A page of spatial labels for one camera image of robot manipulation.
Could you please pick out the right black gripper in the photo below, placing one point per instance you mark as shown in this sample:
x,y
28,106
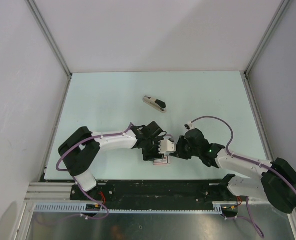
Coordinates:
x,y
179,153

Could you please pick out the beige black stapler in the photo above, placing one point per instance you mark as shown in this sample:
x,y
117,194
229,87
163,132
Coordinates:
x,y
155,103

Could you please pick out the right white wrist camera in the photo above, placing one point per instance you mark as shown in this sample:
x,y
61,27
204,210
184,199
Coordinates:
x,y
189,126

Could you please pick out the staple box with staples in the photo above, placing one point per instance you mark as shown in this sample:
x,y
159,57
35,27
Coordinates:
x,y
162,161

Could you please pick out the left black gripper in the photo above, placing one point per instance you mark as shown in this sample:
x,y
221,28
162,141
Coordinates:
x,y
149,156

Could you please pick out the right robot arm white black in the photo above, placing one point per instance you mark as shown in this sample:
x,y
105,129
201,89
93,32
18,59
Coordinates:
x,y
271,181

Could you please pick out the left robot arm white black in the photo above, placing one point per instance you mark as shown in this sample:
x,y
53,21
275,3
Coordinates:
x,y
79,151

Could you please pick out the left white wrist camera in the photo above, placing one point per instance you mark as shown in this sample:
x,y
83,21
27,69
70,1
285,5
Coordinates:
x,y
166,146

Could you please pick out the aluminium frame rail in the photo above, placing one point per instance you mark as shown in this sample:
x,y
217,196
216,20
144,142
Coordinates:
x,y
48,192

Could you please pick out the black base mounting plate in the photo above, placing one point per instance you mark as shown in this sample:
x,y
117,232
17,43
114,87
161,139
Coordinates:
x,y
158,195

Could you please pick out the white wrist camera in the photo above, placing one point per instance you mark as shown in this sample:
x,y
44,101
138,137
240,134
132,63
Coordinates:
x,y
189,126
166,146

